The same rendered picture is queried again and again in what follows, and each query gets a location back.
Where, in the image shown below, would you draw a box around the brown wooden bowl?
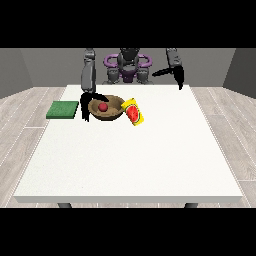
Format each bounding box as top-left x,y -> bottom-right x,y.
87,94 -> 127,122

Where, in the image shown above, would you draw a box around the grey robot trunk purple rings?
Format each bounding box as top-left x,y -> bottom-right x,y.
102,48 -> 154,86

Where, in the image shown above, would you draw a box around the yellow cup with melon print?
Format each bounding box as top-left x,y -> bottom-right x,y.
120,97 -> 145,127

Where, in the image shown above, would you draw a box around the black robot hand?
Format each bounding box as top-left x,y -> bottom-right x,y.
80,91 -> 110,123
151,64 -> 185,91

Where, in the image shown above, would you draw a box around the green square pad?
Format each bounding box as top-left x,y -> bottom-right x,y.
45,100 -> 80,120

